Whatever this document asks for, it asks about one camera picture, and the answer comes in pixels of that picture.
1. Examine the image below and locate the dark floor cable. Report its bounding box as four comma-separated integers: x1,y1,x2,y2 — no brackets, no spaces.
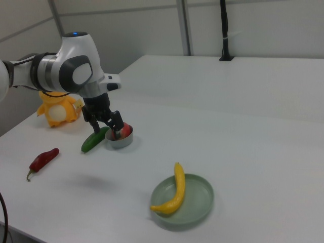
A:
0,191,10,243

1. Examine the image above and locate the red round fruit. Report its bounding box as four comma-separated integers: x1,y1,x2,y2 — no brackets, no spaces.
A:
111,122,132,140

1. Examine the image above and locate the green plastic plate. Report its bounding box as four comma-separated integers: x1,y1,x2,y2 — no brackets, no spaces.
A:
150,173,215,225

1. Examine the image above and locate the orange plush toy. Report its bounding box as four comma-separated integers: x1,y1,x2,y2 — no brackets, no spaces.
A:
36,90,83,128

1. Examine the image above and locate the red chili pepper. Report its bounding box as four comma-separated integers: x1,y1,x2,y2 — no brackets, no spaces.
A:
26,148,60,182

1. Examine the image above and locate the green cucumber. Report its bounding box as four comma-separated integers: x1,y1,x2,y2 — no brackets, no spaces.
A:
80,126,110,153

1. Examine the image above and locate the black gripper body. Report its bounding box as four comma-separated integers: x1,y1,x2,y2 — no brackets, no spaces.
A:
81,91,113,123

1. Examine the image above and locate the small metal bowl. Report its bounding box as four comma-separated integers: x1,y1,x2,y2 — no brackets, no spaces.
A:
104,125,134,149

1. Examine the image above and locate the yellow banana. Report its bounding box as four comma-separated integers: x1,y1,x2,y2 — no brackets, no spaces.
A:
150,162,186,215

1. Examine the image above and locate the grey partition post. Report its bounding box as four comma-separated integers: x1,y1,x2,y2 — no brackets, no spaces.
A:
176,0,192,56

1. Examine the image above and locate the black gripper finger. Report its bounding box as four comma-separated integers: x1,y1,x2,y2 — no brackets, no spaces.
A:
105,110,125,139
83,106,101,135

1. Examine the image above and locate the black pole stand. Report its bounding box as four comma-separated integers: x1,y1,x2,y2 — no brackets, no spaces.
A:
219,0,235,62

